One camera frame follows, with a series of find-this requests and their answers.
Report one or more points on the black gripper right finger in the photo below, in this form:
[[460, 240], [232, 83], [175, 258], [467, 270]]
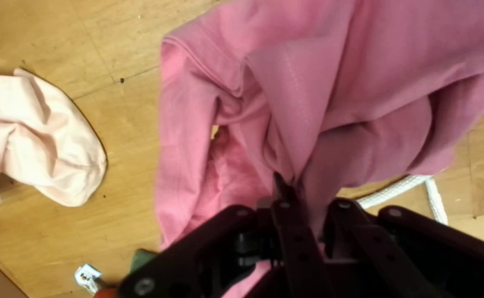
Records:
[[394, 253]]

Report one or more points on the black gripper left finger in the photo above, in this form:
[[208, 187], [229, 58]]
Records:
[[209, 260]]

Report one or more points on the hot pink cloth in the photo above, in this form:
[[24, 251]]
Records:
[[327, 93]]

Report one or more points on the green and orange plush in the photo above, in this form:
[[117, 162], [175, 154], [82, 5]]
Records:
[[104, 285]]

